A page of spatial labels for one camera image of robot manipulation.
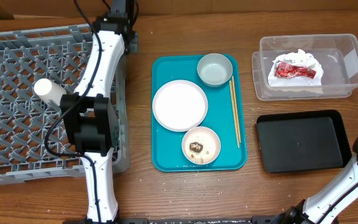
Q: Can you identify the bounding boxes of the red foil snack wrapper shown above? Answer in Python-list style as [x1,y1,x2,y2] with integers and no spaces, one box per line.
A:
[275,62,316,78]

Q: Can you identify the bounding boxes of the white paper cup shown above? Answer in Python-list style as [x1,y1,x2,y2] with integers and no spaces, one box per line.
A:
[34,78,67,106]

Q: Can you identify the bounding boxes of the large white napkin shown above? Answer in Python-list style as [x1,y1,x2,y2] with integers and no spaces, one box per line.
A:
[267,49,324,87]

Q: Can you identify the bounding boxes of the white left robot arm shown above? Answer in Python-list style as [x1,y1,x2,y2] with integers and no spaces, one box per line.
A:
[44,0,139,223]

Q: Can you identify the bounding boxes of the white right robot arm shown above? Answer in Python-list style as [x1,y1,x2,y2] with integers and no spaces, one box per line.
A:
[270,137,358,224]

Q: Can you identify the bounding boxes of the grey dishwasher rack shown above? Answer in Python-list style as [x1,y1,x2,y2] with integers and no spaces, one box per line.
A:
[0,25,131,185]

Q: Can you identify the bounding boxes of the clear plastic waste bin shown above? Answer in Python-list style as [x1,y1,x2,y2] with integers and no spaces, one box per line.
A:
[252,34,358,101]

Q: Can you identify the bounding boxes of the white round plate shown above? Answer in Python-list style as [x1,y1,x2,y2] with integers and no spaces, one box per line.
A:
[152,80,208,132]

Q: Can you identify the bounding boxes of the teal serving tray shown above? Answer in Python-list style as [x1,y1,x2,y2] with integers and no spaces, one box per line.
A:
[151,55,247,172]

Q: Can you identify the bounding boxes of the brown food leftover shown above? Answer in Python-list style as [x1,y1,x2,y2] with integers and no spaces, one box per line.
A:
[189,142,203,153]

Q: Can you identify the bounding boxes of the pink bowl with leftovers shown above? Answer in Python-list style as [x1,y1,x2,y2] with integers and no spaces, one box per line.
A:
[181,126,221,165]

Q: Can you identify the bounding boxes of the grey-green bowl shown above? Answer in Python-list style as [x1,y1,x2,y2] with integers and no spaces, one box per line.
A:
[197,54,233,87]

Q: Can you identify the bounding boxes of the black rectangular tray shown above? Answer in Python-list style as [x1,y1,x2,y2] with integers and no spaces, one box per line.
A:
[256,110,352,173]

